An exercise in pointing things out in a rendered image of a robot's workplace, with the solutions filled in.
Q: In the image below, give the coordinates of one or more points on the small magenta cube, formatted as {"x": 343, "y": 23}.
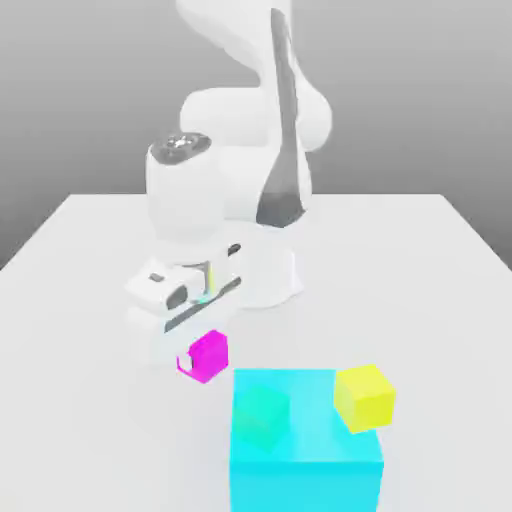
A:
{"x": 210, "y": 356}

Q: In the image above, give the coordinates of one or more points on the large cyan box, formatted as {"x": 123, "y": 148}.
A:
{"x": 304, "y": 480}

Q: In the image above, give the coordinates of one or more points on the small green cube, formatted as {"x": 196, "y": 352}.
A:
{"x": 262, "y": 418}

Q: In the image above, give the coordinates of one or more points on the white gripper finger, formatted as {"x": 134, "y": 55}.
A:
{"x": 186, "y": 360}

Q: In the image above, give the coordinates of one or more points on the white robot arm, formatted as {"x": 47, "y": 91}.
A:
{"x": 184, "y": 200}

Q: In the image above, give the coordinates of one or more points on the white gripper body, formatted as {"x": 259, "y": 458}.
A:
{"x": 188, "y": 326}

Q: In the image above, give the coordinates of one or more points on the small yellow cube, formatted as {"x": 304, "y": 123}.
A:
{"x": 366, "y": 400}

